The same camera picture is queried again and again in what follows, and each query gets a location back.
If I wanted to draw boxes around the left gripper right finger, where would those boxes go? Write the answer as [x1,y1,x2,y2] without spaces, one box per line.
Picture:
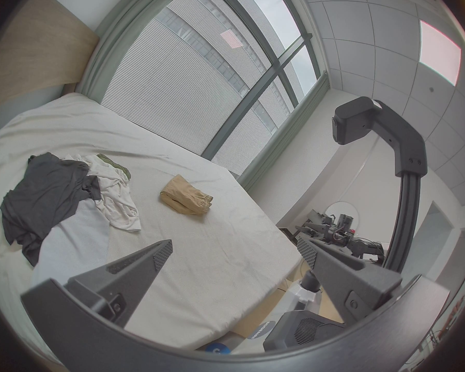
[296,236,404,326]

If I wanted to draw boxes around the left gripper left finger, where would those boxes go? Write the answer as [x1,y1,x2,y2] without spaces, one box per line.
[66,239,174,323]

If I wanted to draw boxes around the tan shorts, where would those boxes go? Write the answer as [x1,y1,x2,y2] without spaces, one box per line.
[160,174,214,215]

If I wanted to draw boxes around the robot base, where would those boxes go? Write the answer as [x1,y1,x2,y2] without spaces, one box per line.
[196,272,347,357]

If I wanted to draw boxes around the bed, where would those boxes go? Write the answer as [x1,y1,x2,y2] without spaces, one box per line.
[0,0,308,352]

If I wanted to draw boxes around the pale grey garment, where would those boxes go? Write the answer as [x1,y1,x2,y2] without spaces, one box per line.
[31,199,111,286]

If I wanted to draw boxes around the cream white garment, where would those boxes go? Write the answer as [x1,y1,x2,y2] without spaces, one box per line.
[62,154,142,233]

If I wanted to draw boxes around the olive green garment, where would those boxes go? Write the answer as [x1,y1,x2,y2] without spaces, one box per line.
[97,153,132,181]

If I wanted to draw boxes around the black garment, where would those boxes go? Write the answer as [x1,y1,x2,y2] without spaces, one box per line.
[0,152,102,267]

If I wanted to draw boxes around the window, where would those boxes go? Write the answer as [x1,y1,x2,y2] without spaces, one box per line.
[101,0,323,178]

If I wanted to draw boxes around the square ceiling light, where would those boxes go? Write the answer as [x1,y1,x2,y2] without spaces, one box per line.
[418,19,462,87]

